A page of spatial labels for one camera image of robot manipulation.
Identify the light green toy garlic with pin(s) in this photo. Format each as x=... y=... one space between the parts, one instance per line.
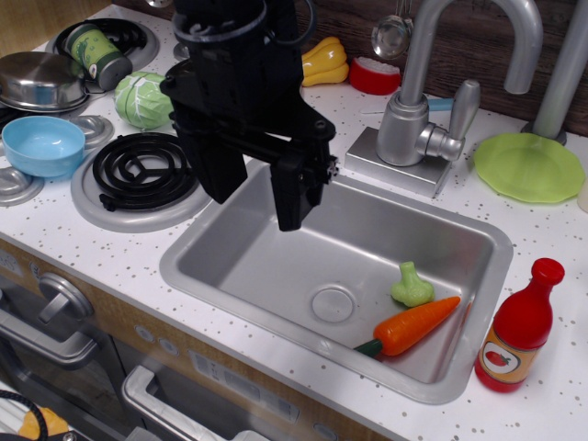
x=411 y=290

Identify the red ketchup bottle toy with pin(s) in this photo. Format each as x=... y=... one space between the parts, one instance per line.
x=519 y=330

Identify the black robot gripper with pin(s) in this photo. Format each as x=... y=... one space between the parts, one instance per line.
x=241 y=97

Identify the back left black burner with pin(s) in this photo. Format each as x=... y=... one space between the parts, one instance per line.
x=138 y=43

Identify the light green plastic plate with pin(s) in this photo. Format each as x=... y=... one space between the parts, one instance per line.
x=529 y=168

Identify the yellow toy bell pepper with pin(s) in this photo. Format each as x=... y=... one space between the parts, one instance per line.
x=325 y=63

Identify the red toy container white top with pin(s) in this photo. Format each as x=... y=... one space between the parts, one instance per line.
x=373 y=77

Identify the silver vertical pole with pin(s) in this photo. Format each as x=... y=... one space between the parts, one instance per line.
x=564 y=81

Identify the silver oven door handle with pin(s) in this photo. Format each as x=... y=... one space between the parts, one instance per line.
x=74 y=352

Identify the silver sink basin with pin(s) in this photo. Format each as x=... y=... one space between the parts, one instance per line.
x=326 y=286

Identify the silver lower drawer handle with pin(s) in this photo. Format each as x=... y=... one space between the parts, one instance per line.
x=176 y=408

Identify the light blue plastic bowl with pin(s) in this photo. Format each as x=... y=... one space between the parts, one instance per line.
x=43 y=146

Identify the green toy cabbage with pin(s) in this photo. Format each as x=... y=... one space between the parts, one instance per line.
x=140 y=102

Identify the green toy can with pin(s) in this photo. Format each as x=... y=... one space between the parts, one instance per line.
x=102 y=60

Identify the silver stove knob disc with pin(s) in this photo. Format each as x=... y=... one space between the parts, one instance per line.
x=97 y=130

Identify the silver stove knob front left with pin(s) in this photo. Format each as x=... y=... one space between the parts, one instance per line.
x=17 y=187

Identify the stainless steel pot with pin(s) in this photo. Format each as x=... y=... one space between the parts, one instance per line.
x=42 y=82

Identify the front black stove burner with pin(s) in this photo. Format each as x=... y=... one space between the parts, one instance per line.
x=137 y=183

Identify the hanging silver ladle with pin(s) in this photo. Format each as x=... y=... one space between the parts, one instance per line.
x=391 y=37

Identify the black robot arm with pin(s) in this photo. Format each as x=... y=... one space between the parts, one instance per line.
x=225 y=20

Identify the yellow object with black cable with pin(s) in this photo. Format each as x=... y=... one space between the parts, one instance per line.
x=38 y=423

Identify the orange toy carrot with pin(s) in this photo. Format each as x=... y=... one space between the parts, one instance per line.
x=398 y=333

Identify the silver oven knob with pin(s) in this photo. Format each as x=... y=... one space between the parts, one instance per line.
x=63 y=298

